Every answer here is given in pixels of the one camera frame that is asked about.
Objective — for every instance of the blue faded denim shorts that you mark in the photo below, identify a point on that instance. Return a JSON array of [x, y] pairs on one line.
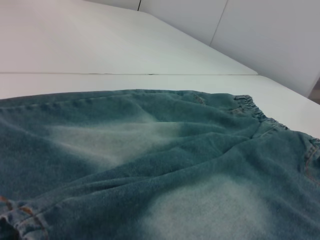
[[150, 162]]

